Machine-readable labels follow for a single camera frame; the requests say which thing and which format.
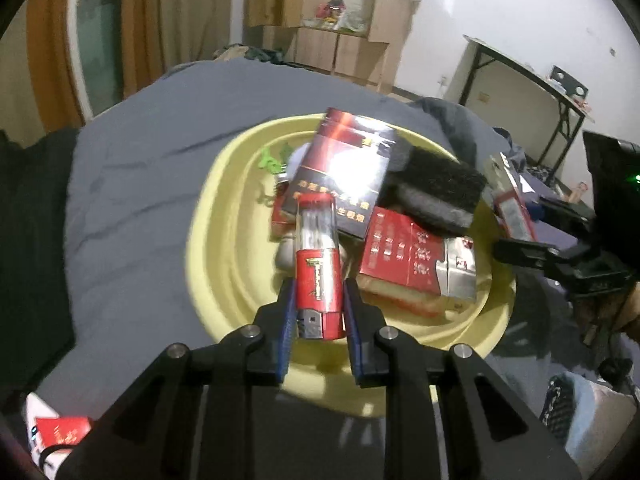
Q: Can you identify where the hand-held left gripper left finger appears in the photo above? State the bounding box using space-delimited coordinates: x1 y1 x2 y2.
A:
60 277 301 480

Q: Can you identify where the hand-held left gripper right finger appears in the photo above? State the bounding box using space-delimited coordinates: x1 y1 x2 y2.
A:
342 277 583 480

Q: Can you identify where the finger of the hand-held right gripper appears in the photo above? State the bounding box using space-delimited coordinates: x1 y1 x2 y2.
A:
532 195 598 233
492 237 601 286

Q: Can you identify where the red white cigarette pack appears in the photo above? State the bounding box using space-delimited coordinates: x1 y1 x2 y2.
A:
485 152 540 243

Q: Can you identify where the red lighter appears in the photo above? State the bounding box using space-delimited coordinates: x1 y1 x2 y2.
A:
294 195 347 342

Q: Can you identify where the yellow plastic basin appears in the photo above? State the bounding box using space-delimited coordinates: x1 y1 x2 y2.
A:
187 115 517 418

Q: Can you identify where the silver red cigarette pack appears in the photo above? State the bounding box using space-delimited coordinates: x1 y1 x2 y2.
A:
356 206 478 318

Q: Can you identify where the black sponge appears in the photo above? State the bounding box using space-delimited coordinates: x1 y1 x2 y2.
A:
385 140 488 237

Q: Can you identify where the dark red cigarette pack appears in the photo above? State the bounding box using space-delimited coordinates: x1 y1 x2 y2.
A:
271 107 397 241

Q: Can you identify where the small red cigarette box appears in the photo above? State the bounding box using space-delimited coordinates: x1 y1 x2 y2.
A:
36 415 93 450

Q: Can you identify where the person's right hand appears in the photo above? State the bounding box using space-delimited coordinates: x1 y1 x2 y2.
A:
572 292 640 348

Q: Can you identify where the black two-hole panel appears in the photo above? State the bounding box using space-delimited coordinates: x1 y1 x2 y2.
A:
550 65 590 101

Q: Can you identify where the grey garment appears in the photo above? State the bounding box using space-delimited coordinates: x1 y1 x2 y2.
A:
410 97 526 171

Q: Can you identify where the black mesh fabric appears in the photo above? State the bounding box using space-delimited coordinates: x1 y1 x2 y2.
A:
540 374 578 443

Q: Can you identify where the black folding table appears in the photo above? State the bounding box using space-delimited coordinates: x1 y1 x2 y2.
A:
457 35 596 186

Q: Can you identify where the green plastic toy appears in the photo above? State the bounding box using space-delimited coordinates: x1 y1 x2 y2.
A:
257 142 298 178

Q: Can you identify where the light grey cloth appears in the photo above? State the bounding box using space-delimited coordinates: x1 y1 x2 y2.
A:
565 372 638 466

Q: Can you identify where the grey bedsheet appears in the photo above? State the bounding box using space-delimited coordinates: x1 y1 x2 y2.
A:
35 57 551 480

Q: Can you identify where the black cloth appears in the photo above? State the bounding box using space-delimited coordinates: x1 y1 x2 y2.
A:
0 127 81 396

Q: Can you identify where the wooden wardrobe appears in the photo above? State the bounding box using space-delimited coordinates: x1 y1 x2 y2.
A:
242 0 423 96

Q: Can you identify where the small white box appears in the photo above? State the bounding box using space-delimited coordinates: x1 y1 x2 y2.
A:
22 392 71 466

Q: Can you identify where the beige cloth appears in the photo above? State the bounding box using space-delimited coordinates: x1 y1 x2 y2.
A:
211 44 251 62

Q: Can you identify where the clear plastic bag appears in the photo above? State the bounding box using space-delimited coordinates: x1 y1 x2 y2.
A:
337 7 371 33

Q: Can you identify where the red ornament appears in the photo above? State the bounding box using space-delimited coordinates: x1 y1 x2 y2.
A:
315 0 351 18

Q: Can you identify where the glass door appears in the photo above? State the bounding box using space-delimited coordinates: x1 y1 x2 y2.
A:
70 0 126 116

